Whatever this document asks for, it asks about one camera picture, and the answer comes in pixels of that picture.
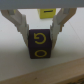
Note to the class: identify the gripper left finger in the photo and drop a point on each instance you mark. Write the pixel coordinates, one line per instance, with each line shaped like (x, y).
(20, 24)

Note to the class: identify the purple block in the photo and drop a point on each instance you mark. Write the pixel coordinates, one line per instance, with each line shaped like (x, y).
(39, 45)

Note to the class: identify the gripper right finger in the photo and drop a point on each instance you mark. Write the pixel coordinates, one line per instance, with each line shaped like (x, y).
(60, 23)

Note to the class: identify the yellow block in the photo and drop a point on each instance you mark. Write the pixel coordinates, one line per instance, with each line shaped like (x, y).
(46, 14)

